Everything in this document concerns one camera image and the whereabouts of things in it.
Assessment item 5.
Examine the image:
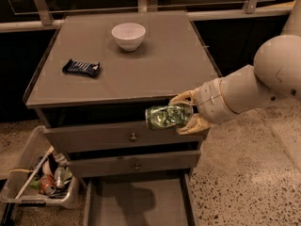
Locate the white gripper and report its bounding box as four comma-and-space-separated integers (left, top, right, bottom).
169, 78, 237, 135

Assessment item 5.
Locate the crushed green can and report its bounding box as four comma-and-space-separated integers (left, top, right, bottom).
145, 104, 194, 130

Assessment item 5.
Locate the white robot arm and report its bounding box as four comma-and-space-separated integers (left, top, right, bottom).
170, 35, 301, 135

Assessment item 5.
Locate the middle grey drawer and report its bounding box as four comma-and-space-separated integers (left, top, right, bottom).
68, 150, 200, 178

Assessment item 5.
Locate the grey drawer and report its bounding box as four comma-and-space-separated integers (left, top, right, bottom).
68, 150, 200, 178
83, 170, 198, 226
44, 121, 209, 153

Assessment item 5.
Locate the bottom grey drawer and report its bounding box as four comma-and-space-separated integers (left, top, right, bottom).
83, 170, 198, 226

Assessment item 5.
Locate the grey drawer cabinet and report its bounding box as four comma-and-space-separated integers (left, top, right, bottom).
23, 10, 228, 226

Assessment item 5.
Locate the top grey drawer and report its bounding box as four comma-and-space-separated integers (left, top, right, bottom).
44, 121, 209, 153

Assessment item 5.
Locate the silver crushed can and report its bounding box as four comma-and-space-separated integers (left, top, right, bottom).
55, 167, 65, 189

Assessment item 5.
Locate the red crushed can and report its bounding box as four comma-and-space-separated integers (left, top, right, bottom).
40, 174, 55, 196

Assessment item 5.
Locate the white ceramic bowl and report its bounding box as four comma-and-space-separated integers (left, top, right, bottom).
111, 23, 146, 51

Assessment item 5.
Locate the dark blue snack bar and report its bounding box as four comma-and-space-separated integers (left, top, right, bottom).
62, 59, 101, 78

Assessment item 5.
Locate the white stick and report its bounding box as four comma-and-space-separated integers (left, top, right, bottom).
15, 146, 54, 200

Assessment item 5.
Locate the clear plastic bin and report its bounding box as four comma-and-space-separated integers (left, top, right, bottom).
0, 126, 79, 209

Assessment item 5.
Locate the metal railing with glass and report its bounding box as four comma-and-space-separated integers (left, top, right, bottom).
0, 0, 297, 33

